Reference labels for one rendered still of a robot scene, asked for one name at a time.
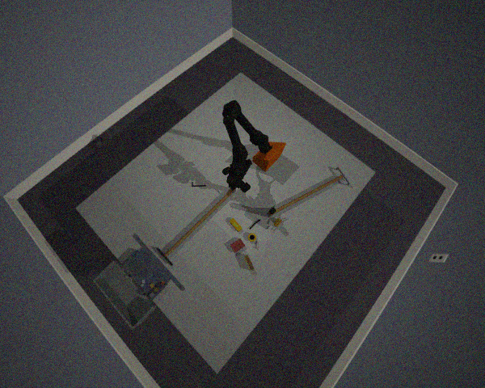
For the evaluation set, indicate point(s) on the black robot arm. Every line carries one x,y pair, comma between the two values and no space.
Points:
240,165

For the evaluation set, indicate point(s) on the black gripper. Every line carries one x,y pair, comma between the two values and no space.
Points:
243,186

